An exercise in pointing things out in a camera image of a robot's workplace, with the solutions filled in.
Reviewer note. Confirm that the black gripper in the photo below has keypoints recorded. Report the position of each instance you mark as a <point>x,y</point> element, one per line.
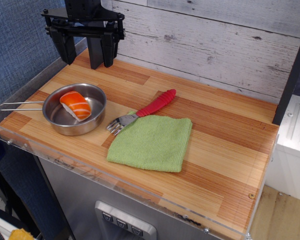
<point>84,18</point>

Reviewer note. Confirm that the salmon sushi toy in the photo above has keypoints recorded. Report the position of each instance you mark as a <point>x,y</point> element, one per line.
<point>76,105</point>

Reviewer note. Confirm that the green cloth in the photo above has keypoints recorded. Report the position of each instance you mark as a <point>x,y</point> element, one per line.
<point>155,143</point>

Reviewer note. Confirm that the clear acrylic edge guard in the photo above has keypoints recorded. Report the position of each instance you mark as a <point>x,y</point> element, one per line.
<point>216,191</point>

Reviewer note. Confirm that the steel cabinet with button panel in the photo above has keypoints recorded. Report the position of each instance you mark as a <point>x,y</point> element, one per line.
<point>96,210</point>

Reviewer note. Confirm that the yellow object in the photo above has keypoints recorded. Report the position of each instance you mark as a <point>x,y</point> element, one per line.
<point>20,234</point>

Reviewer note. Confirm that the white aluminium block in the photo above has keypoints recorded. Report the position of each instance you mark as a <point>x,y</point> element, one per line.
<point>283,173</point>

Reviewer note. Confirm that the steel pot with wire handle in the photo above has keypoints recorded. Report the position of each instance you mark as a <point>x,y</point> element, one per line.
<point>50,112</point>

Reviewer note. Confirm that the red handled fork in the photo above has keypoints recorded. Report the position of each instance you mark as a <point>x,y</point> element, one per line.
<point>161,101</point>

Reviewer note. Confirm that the black right post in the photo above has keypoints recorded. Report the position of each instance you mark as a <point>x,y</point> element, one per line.
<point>288,91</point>

